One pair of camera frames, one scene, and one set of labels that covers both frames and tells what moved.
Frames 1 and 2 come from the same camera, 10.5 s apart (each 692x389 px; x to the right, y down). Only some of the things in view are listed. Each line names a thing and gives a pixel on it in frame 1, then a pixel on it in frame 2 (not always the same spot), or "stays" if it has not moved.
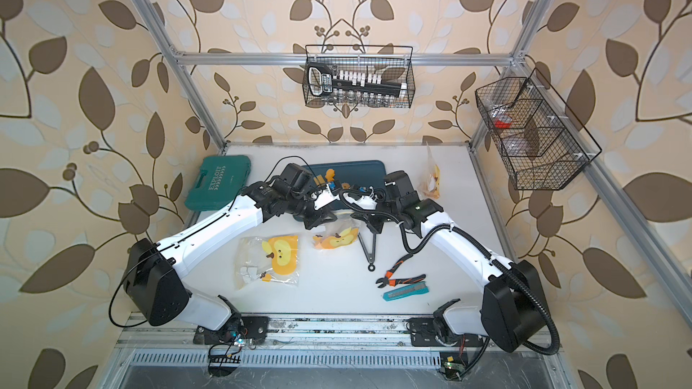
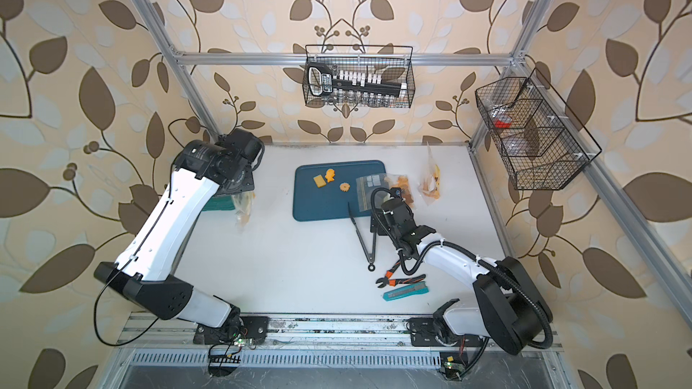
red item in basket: x=500 y=124 stays
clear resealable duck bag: x=430 y=175 stays
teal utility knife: x=405 y=292 stays
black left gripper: x=319 y=217 → x=250 y=181
